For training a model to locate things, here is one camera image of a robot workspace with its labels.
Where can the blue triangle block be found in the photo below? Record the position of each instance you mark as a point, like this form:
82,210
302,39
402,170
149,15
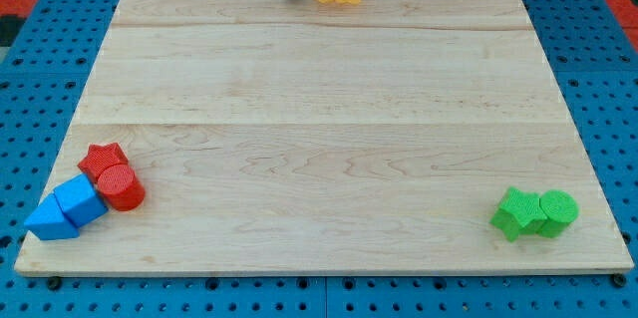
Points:
48,222

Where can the red star block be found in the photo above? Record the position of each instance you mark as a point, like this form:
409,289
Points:
99,158

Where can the blue cube block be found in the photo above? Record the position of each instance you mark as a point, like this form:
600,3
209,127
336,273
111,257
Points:
79,200

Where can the green star block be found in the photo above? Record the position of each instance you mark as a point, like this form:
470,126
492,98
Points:
518,213

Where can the red cylinder block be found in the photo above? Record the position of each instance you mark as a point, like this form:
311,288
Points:
121,188

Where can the wooden board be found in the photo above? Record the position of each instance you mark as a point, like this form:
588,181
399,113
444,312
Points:
291,137

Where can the green cylinder block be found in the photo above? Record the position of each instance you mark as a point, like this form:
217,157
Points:
560,209

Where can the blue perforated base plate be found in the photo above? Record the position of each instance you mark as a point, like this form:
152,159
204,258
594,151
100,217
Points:
42,77

